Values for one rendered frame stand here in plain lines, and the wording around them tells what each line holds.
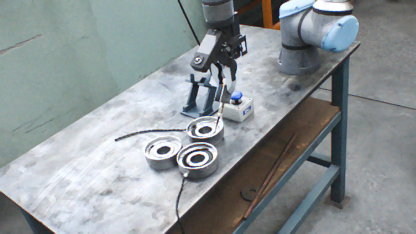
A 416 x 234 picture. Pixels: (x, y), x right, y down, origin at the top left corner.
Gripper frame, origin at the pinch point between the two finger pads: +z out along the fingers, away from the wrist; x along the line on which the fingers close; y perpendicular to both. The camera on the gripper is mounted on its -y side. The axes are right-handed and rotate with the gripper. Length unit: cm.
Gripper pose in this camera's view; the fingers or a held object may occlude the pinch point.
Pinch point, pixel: (225, 90)
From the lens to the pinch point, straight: 112.5
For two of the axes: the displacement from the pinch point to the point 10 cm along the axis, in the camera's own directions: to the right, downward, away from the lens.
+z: 1.6, 8.3, 5.4
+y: 6.6, -5.0, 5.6
